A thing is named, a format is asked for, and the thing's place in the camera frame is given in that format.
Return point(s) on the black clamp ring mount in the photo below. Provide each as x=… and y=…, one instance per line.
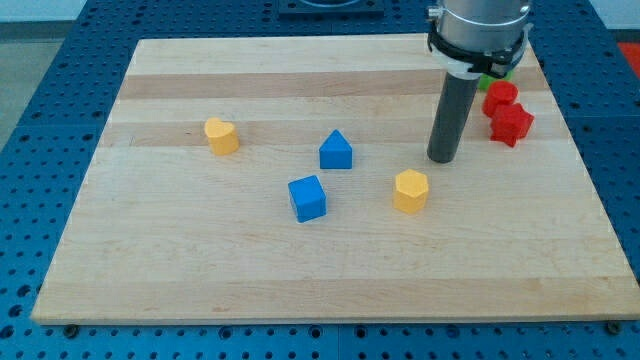
x=468, y=49

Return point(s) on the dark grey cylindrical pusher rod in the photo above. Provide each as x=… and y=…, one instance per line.
x=451, y=116

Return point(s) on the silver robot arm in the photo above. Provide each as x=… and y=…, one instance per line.
x=481, y=11

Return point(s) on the red star block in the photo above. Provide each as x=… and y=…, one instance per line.
x=510, y=123

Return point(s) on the yellow hexagon block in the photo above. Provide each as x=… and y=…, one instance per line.
x=410, y=192

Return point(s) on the green block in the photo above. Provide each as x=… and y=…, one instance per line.
x=486, y=81

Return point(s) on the red cylinder block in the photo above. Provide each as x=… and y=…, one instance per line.
x=499, y=92

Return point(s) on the blue triangle block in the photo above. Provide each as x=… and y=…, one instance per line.
x=336, y=152

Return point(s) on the blue cube block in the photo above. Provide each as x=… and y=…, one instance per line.
x=307, y=198

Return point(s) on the wooden board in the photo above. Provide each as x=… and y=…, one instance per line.
x=163, y=231

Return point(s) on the yellow heart block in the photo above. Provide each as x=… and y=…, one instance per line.
x=222, y=136

